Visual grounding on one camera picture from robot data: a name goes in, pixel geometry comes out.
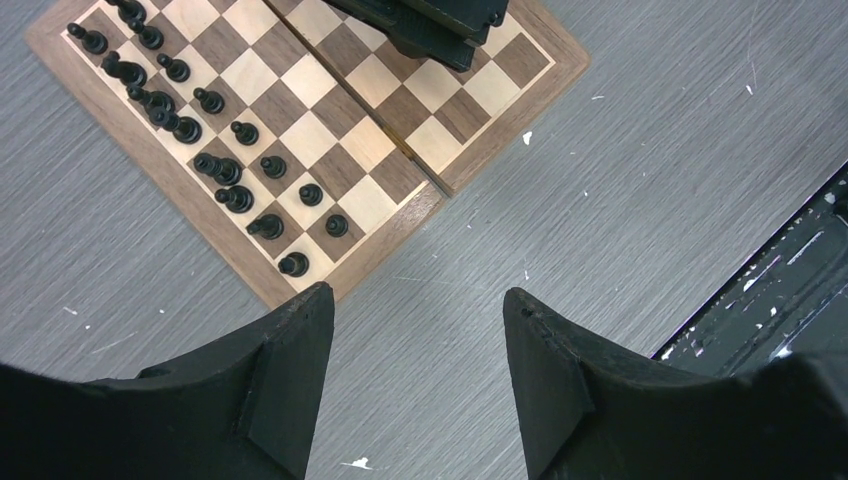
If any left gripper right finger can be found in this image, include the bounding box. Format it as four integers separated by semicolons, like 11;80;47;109
503;287;847;479

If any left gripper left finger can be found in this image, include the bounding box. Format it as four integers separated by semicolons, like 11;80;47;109
1;282;335;479

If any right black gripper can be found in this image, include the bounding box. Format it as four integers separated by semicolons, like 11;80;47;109
328;0;509;73

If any wooden chess board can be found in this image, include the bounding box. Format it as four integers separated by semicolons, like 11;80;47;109
26;1;590;307

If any black chess rook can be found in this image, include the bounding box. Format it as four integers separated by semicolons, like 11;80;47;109
106;0;147;24
277;251;310;278

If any black chess knight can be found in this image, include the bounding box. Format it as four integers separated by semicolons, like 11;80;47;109
100;51;147;87
246;214;285;240

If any black chess bishop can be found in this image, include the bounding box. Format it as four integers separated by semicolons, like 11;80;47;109
127;85;175;113
214;185;254;214

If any black chess queen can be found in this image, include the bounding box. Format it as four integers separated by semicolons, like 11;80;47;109
192;153;243;186

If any black chess king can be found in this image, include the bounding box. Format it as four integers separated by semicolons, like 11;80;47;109
148;106;203;144

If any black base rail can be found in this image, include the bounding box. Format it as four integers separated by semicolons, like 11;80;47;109
653;168;847;377

